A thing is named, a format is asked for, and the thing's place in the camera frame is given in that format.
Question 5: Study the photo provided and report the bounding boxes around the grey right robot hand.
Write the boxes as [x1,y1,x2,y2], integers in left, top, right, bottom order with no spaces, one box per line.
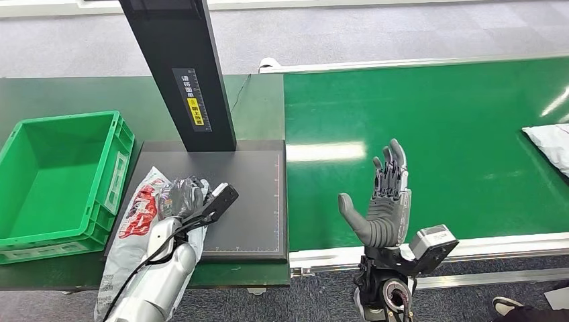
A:
[338,138,413,249]

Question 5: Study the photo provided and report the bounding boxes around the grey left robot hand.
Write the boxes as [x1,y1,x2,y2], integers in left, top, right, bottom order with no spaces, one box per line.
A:
[158,176,211,221]

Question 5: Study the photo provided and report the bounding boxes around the white red-print parcel bag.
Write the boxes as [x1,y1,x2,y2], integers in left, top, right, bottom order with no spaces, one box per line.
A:
[522,123,569,178]
[94,166,212,322]

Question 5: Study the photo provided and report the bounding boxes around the black inbound scanner machine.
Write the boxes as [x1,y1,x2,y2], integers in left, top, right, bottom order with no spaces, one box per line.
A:
[104,0,289,264]

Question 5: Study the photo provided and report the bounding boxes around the green conveyor belt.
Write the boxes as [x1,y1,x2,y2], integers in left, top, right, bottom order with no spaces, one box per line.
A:
[283,55,569,252]

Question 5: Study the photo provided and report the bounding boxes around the white conveyor roller end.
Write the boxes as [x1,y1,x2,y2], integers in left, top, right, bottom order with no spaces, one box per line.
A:
[258,56,281,73]

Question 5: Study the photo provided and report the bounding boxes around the black yellow scanner label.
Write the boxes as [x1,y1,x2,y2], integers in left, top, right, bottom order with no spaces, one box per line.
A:
[172,68,213,133]

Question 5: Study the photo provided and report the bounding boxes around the green plastic crate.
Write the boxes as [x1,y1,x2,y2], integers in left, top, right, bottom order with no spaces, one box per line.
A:
[0,111,135,266]

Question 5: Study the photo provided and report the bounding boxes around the person's shoe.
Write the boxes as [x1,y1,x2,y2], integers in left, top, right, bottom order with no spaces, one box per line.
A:
[491,296,525,317]

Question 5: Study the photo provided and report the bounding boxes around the dark green table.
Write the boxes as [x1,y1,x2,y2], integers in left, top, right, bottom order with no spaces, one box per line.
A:
[0,74,291,292]

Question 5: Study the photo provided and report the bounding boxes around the flat white red-print parcel bag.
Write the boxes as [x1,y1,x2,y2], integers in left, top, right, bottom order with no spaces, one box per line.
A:
[522,123,569,178]

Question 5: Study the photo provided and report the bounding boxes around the white paper sheet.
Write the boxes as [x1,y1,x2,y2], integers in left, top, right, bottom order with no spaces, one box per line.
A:
[543,286,569,311]

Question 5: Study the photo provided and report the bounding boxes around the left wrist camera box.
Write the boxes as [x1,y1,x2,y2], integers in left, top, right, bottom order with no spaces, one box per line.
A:
[201,182,240,224]

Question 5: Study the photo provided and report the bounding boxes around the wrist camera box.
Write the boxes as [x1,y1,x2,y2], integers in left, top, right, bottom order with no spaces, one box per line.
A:
[201,182,240,224]
[408,224,460,275]

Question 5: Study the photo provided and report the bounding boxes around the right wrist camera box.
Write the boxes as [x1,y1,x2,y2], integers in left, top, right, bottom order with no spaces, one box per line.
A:
[408,224,460,275]

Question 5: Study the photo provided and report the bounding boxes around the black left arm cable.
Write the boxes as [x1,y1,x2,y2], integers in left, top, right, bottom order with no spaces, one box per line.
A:
[102,212,215,322]

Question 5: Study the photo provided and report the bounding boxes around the aluminium conveyor frame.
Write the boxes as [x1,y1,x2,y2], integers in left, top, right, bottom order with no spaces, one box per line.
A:
[258,52,569,294]

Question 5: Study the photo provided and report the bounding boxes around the thin black table cable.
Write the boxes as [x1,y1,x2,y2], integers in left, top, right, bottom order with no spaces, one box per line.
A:
[229,74,252,113]

